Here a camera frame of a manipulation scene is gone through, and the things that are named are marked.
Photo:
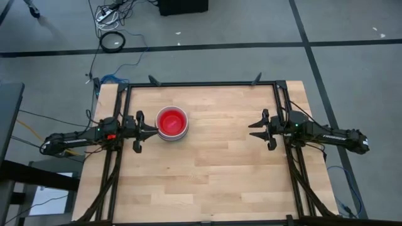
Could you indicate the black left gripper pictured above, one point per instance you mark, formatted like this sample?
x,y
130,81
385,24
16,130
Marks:
x,y
139,132

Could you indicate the pink translucent bowl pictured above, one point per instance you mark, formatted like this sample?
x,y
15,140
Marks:
x,y
172,123

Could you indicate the black box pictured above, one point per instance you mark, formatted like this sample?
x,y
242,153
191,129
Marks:
x,y
182,7

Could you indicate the black aluminium table frame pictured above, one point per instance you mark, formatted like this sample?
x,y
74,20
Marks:
x,y
201,84

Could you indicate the white power strip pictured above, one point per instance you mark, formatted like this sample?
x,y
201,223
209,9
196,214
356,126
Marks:
x,y
103,15
108,25

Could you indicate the black side table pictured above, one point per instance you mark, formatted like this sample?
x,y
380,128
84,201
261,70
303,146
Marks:
x,y
37,177

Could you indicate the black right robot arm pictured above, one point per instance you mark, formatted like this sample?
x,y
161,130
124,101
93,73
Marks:
x,y
326,136

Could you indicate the dark grey desk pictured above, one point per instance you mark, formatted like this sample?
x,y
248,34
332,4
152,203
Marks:
x,y
9,119

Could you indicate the large blue-grey bowl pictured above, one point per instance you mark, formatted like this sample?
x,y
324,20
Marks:
x,y
172,138

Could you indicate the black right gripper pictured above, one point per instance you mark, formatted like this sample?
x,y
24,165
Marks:
x,y
274,127

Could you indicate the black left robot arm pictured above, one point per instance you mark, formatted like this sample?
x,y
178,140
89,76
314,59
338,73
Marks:
x,y
72,139

